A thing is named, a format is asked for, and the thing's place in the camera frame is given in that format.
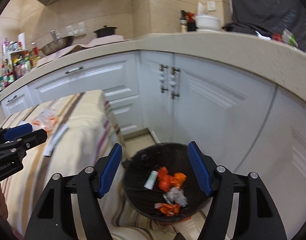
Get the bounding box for orange clear plastic bag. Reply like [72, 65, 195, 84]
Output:
[30, 107, 58, 133]

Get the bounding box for white paper wrapper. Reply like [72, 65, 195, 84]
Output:
[43, 124, 69, 157]

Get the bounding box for white kitchen cabinets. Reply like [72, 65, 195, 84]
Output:
[0, 51, 306, 238]

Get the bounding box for black trash bin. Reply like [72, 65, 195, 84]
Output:
[123, 143, 210, 223]

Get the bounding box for striped tablecloth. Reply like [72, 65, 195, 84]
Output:
[1, 90, 184, 239]

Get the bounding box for white spice rack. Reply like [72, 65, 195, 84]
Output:
[1, 50, 30, 84]

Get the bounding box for yellow oil bottle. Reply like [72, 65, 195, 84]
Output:
[31, 41, 40, 67]

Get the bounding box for steel wok pan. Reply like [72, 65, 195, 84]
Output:
[41, 30, 74, 56]

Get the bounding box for white paper towel roll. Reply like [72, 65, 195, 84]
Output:
[18, 33, 26, 50]

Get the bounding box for orange crumpled wrapper in bin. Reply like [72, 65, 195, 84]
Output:
[157, 167, 187, 192]

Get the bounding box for small white tube in bin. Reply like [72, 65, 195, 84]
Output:
[144, 171, 158, 190]

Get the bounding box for beige stove cover cloth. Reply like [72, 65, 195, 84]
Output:
[37, 35, 124, 67]

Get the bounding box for black cooking pot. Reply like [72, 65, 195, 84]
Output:
[93, 25, 117, 38]

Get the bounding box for dark sauce bottle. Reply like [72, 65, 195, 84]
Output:
[180, 10, 187, 33]

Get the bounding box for red packaged sauce bag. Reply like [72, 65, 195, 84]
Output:
[186, 12, 196, 31]

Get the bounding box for white stacked bowls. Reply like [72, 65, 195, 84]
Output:
[195, 15, 221, 32]

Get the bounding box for dark cloth on counter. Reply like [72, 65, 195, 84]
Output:
[223, 0, 306, 51]

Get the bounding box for drawer handle centre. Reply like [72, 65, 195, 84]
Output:
[65, 66, 84, 74]

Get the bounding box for wall double socket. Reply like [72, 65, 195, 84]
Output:
[66, 22, 86, 37]

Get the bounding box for cabinet door handle left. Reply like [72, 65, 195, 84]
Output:
[159, 64, 168, 93]

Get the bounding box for cabinet door handle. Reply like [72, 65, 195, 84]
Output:
[169, 67, 181, 100]
[159, 64, 168, 93]

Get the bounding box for cabinet door handle right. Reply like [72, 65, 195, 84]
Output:
[169, 67, 181, 100]

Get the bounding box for wall power socket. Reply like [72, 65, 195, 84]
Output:
[207, 1, 216, 12]

